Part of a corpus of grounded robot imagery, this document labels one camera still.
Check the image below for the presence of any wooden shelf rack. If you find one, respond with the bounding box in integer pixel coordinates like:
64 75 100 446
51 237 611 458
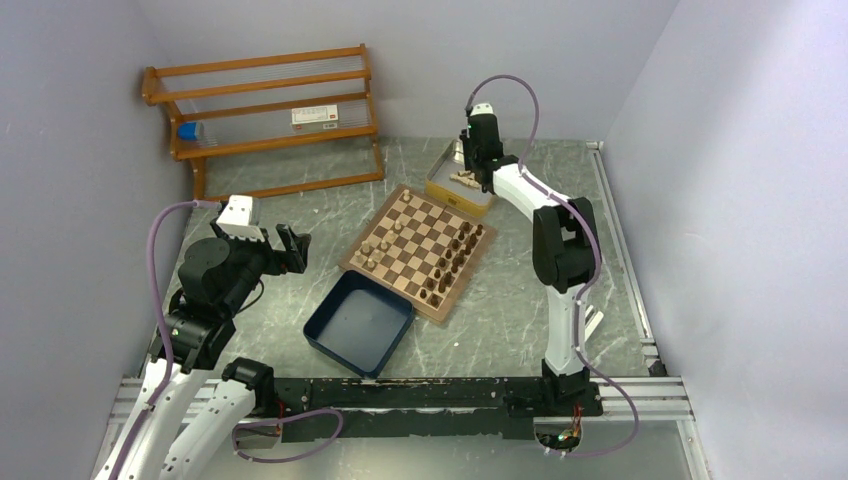
140 44 385 200

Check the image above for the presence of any small white plastic part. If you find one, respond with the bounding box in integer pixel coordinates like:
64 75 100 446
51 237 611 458
584 305 604 340

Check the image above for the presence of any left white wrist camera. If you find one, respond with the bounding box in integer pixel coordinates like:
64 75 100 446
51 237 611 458
215 195 265 242

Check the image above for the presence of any blue square tray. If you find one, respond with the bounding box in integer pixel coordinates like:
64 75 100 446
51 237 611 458
303 270 415 379

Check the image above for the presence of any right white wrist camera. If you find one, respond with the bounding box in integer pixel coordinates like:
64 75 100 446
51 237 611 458
469 103 494 116

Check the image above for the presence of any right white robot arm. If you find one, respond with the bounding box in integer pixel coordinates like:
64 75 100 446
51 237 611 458
460 104 601 417

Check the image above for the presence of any wooden chess board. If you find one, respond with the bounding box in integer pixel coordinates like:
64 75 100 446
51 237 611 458
338 185 497 324

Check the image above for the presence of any gold metal tin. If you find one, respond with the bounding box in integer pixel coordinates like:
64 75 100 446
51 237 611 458
425 139 495 217

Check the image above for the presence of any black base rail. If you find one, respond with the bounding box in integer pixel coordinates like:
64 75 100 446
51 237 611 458
254 376 604 443

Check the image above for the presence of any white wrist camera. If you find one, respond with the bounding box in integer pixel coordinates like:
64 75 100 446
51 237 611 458
215 195 265 242
469 103 494 116

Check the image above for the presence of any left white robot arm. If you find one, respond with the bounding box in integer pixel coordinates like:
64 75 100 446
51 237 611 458
97 224 312 479

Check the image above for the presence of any dark chess pieces group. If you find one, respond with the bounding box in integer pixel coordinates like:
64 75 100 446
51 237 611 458
419 221 486 311

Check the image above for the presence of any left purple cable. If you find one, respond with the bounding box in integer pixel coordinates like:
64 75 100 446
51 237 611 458
109 199 223 480

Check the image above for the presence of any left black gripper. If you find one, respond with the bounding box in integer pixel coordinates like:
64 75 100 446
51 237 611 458
210 215 309 314

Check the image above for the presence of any white red box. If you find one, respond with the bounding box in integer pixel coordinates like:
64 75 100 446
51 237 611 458
291 104 339 131

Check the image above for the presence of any light chess pieces pile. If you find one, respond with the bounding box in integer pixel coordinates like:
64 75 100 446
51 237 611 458
449 171 481 189

